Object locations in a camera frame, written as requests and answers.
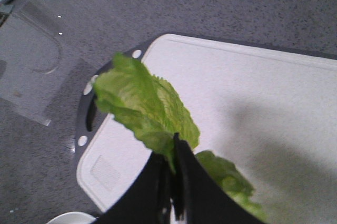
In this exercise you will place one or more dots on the white and grey cutting board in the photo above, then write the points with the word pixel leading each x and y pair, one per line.
pixel 271 113

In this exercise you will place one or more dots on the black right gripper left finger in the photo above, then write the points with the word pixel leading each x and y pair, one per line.
pixel 147 200

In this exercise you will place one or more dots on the white round plate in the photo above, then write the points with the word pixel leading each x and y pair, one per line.
pixel 74 217

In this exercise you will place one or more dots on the green lettuce leaf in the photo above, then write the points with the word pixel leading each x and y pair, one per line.
pixel 231 181
pixel 147 105

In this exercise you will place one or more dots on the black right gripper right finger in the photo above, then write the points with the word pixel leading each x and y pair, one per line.
pixel 200 199

